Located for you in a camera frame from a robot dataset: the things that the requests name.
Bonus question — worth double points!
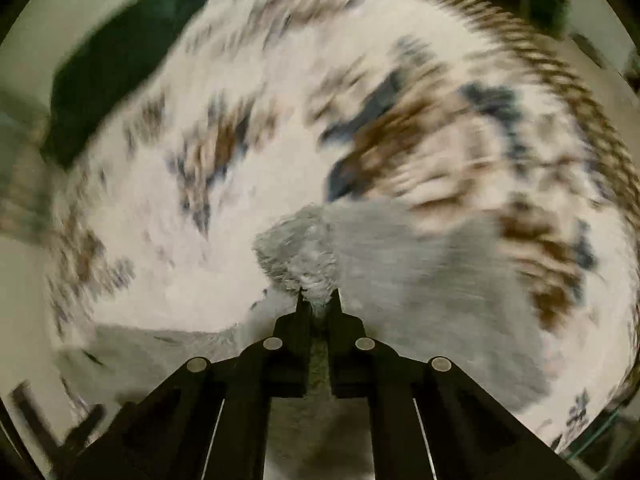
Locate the grey fluffy pants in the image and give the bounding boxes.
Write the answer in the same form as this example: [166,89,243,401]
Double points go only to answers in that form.
[60,198,551,480]

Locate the floral fleece bed blanket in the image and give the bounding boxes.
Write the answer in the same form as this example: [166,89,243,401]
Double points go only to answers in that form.
[46,0,639,452]

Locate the dark green folded blanket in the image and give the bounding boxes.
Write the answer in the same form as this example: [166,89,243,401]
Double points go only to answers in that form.
[40,0,207,169]

